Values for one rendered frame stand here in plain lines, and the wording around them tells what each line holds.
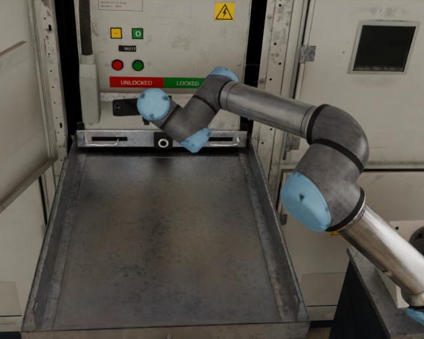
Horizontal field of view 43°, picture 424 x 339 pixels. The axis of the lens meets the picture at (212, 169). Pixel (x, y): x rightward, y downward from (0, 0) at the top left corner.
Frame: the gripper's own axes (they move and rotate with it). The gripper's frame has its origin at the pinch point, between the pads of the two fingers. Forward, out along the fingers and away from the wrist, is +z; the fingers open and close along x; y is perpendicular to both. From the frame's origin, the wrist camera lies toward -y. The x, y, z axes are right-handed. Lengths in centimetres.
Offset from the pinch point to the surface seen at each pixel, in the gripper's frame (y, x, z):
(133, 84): -3.7, 7.9, 1.8
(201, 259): 14, -38, -32
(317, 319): 69, -82, 47
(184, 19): 11.0, 25.4, -8.3
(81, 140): -20.5, -9.2, 10.4
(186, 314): 9, -47, -46
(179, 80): 10.0, 9.2, 1.0
